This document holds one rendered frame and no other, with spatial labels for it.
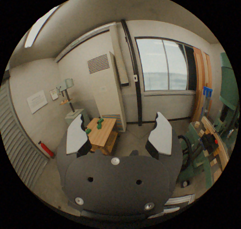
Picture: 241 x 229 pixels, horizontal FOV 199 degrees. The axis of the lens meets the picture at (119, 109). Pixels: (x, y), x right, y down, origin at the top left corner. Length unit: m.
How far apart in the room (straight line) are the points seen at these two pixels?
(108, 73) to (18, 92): 2.33
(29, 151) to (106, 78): 2.63
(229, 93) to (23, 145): 2.97
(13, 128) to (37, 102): 1.05
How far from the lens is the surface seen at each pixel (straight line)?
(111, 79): 1.25
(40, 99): 2.34
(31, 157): 2.51
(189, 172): 0.80
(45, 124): 2.37
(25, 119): 2.29
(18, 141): 2.38
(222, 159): 0.74
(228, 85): 0.59
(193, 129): 0.73
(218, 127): 0.68
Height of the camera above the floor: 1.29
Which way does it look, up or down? 27 degrees down
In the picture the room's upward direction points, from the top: 12 degrees counter-clockwise
